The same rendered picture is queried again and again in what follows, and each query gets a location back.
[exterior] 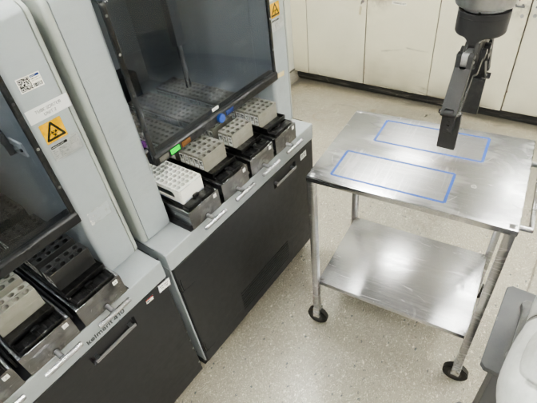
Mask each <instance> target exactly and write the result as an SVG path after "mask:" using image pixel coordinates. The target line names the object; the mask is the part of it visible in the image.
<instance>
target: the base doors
mask: <svg viewBox="0 0 537 403"><path fill-rule="evenodd" d="M361 1H362V0H290V5H291V18H292V42H293V55H294V68H295V70H297V71H302V72H306V73H311V74H319V75H323V76H327V77H331V78H339V79H343V80H347V81H351V82H359V83H364V84H368V85H372V86H379V87H384V88H389V89H393V90H401V91H405V92H409V93H414V94H422V95H427V96H431V97H435V98H442V99H445V95H446V93H447V90H448V85H449V82H450V80H451V75H452V72H453V69H454V66H455V60H456V55H457V54H458V52H459V51H460V48H461V46H465V42H466V39H465V38H464V37H462V36H459V35H458V34H457V33H456V32H455V22H456V18H457V13H458V9H459V7H458V6H457V5H456V3H455V0H364V3H362V4H360V2H361ZM392 1H393V2H405V3H407V5H406V6H401V5H396V4H392ZM532 1H533V0H521V1H519V3H518V6H521V5H522V4H524V5H525V8H519V7H514V8H513V11H512V14H511V19H510V22H509V26H508V28H507V32H506V34H504V35H503V36H501V37H499V38H495V39H494V44H493V50H492V56H491V68H490V70H489V71H487V72H489V73H491V76H490V78H489V79H486V78H485V79H486V82H485V85H484V88H483V93H482V97H481V100H480V104H479V106H480V107H484V108H488V109H493V110H504V111H508V112H513V113H517V114H525V115H530V116H534V117H537V17H536V18H533V15H534V14H537V9H536V7H537V0H534V1H533V5H532V8H531V4H532ZM360 6H362V10H361V15H360V14H359V11H360ZM440 8H441V9H440ZM530 10H531V12H530ZM529 12H530V15H529ZM521 14H523V15H524V17H523V18H521V17H520V15H521ZM528 15H529V18H528ZM527 18H528V21H527ZM526 22H527V25H526ZM525 26H526V29H525V31H524V28H525ZM523 32H524V35H523ZM522 36H523V39H522ZM521 39H522V42H521ZM520 42H521V45H520ZM519 45H520V47H519ZM518 49H519V52H518ZM517 53H518V56H517V59H516V61H515V58H516V55H517ZM514 63H515V66H514ZM513 66H514V69H513ZM512 69H513V72H512ZM511 72H512V74H511ZM510 76H511V80H510V82H509V79H510ZM508 83H509V86H508V88H507V85H508ZM506 90H507V93H506ZM505 93H506V96H505ZM504 96H505V98H504ZM503 99H504V102H503ZM502 104H503V107H502V109H501V106H502Z"/></svg>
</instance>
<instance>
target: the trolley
mask: <svg viewBox="0 0 537 403"><path fill-rule="evenodd" d="M439 131H440V124H437V123H432V122H423V121H419V120H414V119H409V118H400V117H396V116H391V115H386V114H377V113H373V112H368V111H363V110H357V111H356V112H355V113H354V114H353V116H352V117H351V119H350V120H349V121H348V123H347V124H346V125H345V127H344V128H343V129H342V130H341V131H340V133H339V134H338V135H337V136H336V138H335V139H334V141H333V142H332V143H331V145H330V146H329V147H328V148H327V149H326V150H325V152H324V153H323V155H322V156H321V157H320V159H319V160H318V161H317V163H316V164H315V165H314V166H313V167H312V169H311V170H310V171H309V172H308V174H307V175H306V181H307V185H308V215H309V230H310V246H311V261H312V290H313V305H312V306H310V308H309V310H308V314H309V316H310V317H311V318H312V319H313V320H315V321H318V322H326V321H327V319H328V313H327V312H326V311H325V310H324V309H323V304H321V300H320V285H324V286H326V287H328V288H331V289H334V290H336V291H339V292H341V293H345V294H347V295H349V296H352V297H355V298H358V299H360V300H362V301H366V302H368V303H370V304H373V305H376V306H379V307H380V308H383V309H386V310H389V311H392V312H393V313H397V314H399V315H402V316H404V317H408V318H410V319H412V320H414V321H418V322H420V323H423V324H425V325H429V326H431V327H433V328H436V329H439V330H442V331H444V332H446V333H450V334H452V335H454V336H457V337H460V338H463V342H462V345H461V346H460V349H459V352H458V354H457V357H456V358H455V360H454V361H446V362H444V365H443V368H442V370H443V372H444V373H445V375H446V376H448V377H450V378H451V379H453V380H456V381H466V380H467V377H468V370H467V369H466V368H465V367H464V366H463V362H464V360H465V357H466V356H467V352H468V350H469V348H470V346H471V343H472V341H473V338H474V336H475V333H476V331H477V329H478V327H479V323H480V322H481V319H482V317H483V314H484V312H485V309H486V308H487V304H488V302H489V300H490V298H491V295H492V293H493V290H494V288H495V285H496V282H497V281H498V279H499V275H500V273H501V271H502V269H503V266H504V263H505V261H506V260H507V256H508V254H509V252H510V250H511V247H512V244H513V242H514V240H515V237H517V236H518V234H519V231H523V232H527V233H534V227H535V217H536V212H537V179H536V184H535V193H534V198H533V203H532V208H531V217H530V222H529V226H525V225H520V223H521V219H522V215H523V207H524V202H525V197H526V193H527V185H528V181H529V176H530V172H531V167H535V168H537V162H533V161H532V159H533V155H534V150H535V143H536V141H535V140H530V139H525V138H516V137H512V136H507V135H502V134H493V133H488V132H483V131H478V130H470V129H465V128H459V133H458V137H457V141H456V144H455V149H454V150H449V149H445V148H442V147H438V146H436V144H437V140H438V135H439ZM317 184H319V185H323V186H327V187H331V188H334V189H338V190H343V191H346V192H349V193H352V223H351V225H350V227H349V229H348V231H347V233H346V234H345V235H344V238H343V239H342V241H341V243H340V244H339V246H338V248H337V249H336V252H335V253H334V254H333V256H332V258H331V260H330V262H329V263H328V265H327V267H326V268H325V270H324V272H323V273H322V275H321V277H320V253H319V229H318V205H317ZM359 195H361V196H364V197H367V198H373V199H376V200H379V201H382V202H387V203H391V204H394V205H399V206H403V207H406V208H409V209H414V210H418V211H421V212H425V213H429V214H433V215H436V216H439V217H445V218H448V219H451V220H454V221H460V222H462V223H466V224H469V225H474V226H478V227H481V228H484V229H489V230H493V234H492V235H491V240H490V242H489V245H488V247H487V251H486V253H485V254H481V253H477V252H474V251H471V250H468V249H463V248H460V247H458V246H454V245H449V244H447V243H443V242H441V241H436V240H433V239H430V238H427V237H422V236H420V235H416V234H413V233H409V232H405V231H403V230H400V229H395V228H392V227H389V226H385V225H381V224H378V223H375V222H372V221H367V220H364V219H362V218H358V209H359ZM501 233H504V235H503V238H502V241H501V243H500V245H499V248H498V251H497V254H496V255H495V259H494V261H493V264H492V266H491V269H490V272H489V274H488V276H487V280H486V282H485V284H483V279H484V276H485V274H486V272H487V268H488V266H489V264H490V261H491V258H492V255H493V253H494V251H495V247H496V245H497V242H498V240H499V236H500V234H501ZM476 298H479V300H478V303H477V305H476V307H475V302H476ZM474 308H475V311H474ZM473 311H474V313H473ZM472 314H473V315H472Z"/></svg>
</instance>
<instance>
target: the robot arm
mask: <svg viewBox="0 0 537 403"><path fill-rule="evenodd" d="M519 1H521V0H455V3H456V5H457V6H458V7H459V9H458V13H457V18H456V22H455V32H456V33H457V34H458V35H459V36H462V37H464V38H465V39H466V42H465V46H461V48H460V51H459V52H458V54H457V55H456V60H455V66H454V69H453V72H452V75H451V80H450V82H449V85H448V88H447V93H446V95H445V99H444V103H443V106H442V109H439V112H438V113H439V114H440V116H442V119H441V123H440V131H439V135H438V140H437V144H436V146H438V147H442V148H445V149H449V150H454V149H455V144H456V141H457V137H458V133H459V127H460V123H461V120H462V116H463V113H461V112H465V113H469V114H477V113H478V109H479V104H480V100H481V97H482V93H483V88H484V85H485V82H486V79H489V78H490V76H491V73H489V72H487V71H489V70H490V68H491V56H492V50H493V44H494V39H495V38H499V37H501V36H503V35H504V34H506V32H507V28H508V26H509V22H510V19H511V14H512V11H513V8H514V7H516V6H517V5H518V3H519ZM485 78H486V79H485ZM505 358H506V359H505V361H504V363H503V366H502V369H501V370H500V373H499V377H498V380H497V385H496V403H537V295H536V297H535V300H534V302H531V301H523V302H522V303H521V305H520V318H519V323H518V325H517V328H516V331H515V336H514V338H513V341H512V344H511V346H510V347H509V348H508V349H507V351H506V353H505Z"/></svg>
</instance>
